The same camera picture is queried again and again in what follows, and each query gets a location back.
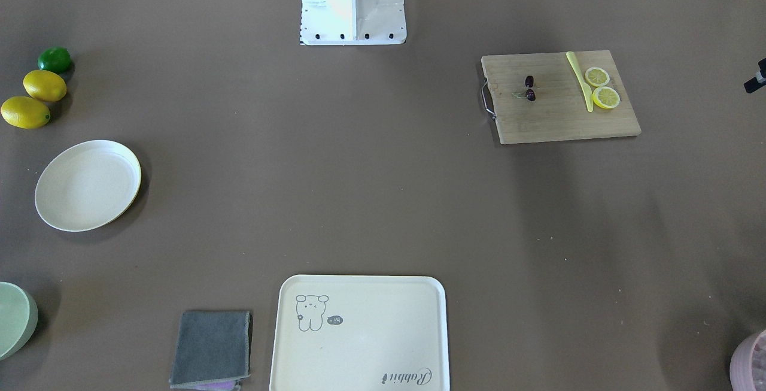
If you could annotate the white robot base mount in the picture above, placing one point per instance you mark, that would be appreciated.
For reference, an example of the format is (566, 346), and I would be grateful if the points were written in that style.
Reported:
(352, 23)

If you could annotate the wooden cutting board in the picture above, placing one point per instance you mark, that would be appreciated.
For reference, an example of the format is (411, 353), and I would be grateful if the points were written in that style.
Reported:
(559, 112)

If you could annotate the green lime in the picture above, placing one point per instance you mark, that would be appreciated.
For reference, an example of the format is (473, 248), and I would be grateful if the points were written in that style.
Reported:
(55, 59)

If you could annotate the grey folded cloth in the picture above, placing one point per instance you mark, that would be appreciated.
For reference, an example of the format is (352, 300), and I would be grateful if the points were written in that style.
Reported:
(212, 350)

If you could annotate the pink bowl with ice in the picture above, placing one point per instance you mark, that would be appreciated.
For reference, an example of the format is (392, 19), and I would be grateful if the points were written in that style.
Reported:
(747, 367)

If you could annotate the yellow plastic knife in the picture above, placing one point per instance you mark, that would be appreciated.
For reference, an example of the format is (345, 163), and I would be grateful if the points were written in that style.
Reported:
(584, 86)

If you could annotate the cream round plate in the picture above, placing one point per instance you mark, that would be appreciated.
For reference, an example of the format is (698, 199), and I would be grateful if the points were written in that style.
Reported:
(88, 186)

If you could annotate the cream rectangular tray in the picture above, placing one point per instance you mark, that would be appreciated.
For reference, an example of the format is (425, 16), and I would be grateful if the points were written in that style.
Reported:
(361, 332)

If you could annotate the dark red cherry pair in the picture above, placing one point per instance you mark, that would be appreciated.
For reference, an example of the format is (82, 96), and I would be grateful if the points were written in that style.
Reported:
(528, 93)

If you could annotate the light green bowl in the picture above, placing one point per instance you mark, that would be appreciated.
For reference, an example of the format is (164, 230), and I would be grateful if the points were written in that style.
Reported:
(19, 318)

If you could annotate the lemon half slice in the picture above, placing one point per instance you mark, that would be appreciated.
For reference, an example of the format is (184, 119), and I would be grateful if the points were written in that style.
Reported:
(606, 97)
(596, 77)

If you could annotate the yellow lemon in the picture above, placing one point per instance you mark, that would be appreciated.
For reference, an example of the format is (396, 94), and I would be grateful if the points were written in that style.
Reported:
(45, 85)
(25, 112)

